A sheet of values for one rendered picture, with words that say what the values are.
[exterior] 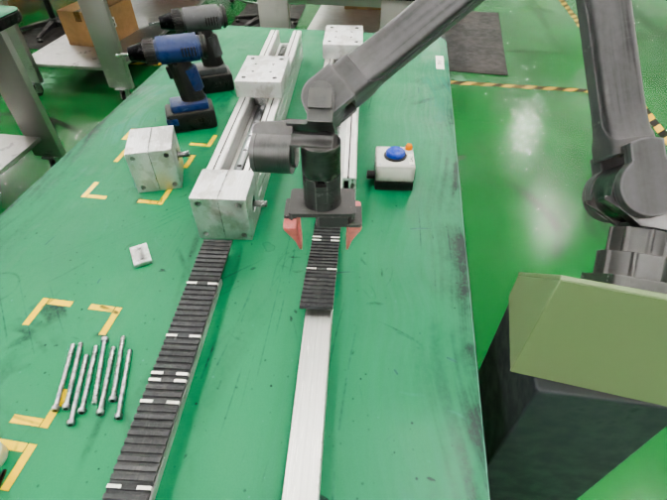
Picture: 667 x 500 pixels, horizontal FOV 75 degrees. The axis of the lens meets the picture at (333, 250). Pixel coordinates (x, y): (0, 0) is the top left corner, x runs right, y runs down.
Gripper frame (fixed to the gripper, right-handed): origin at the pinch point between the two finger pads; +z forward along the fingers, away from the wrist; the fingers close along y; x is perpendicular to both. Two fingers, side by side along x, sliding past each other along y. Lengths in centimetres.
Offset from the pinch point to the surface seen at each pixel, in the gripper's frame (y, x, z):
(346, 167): -4.0, -17.5, -3.7
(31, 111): 144, -140, 45
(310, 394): 1.1, 26.5, 2.0
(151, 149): 34.9, -21.9, -5.2
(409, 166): -16.8, -21.8, -1.1
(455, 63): -91, -287, 80
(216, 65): 32, -70, -3
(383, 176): -11.7, -21.7, 1.2
